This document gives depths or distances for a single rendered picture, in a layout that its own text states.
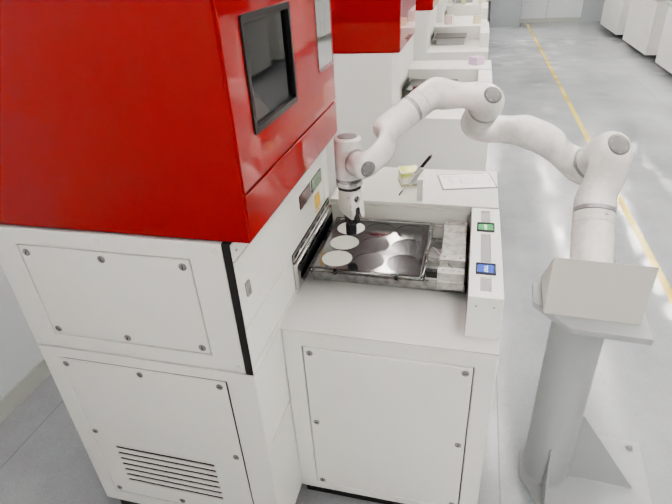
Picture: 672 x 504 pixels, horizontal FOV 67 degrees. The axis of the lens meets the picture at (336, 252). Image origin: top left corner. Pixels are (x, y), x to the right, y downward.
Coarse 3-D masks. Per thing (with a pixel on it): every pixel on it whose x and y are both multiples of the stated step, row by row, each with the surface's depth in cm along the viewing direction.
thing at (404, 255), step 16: (336, 224) 190; (368, 224) 188; (384, 224) 188; (400, 224) 187; (416, 224) 186; (368, 240) 178; (384, 240) 178; (400, 240) 177; (416, 240) 176; (320, 256) 170; (352, 256) 169; (368, 256) 169; (384, 256) 168; (400, 256) 168; (416, 256) 167; (384, 272) 160; (400, 272) 159; (416, 272) 159
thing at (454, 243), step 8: (448, 232) 184; (456, 232) 184; (448, 240) 179; (456, 240) 179; (464, 240) 178; (448, 248) 174; (456, 248) 174; (464, 248) 174; (440, 280) 158; (440, 288) 158; (448, 288) 158; (456, 288) 157
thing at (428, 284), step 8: (320, 272) 171; (328, 280) 172; (336, 280) 171; (344, 280) 170; (352, 280) 169; (360, 280) 169; (368, 280) 168; (376, 280) 167; (384, 280) 166; (392, 280) 165; (400, 280) 165; (408, 280) 164; (424, 280) 164; (432, 280) 163; (416, 288) 165; (424, 288) 164; (432, 288) 163; (464, 288) 160
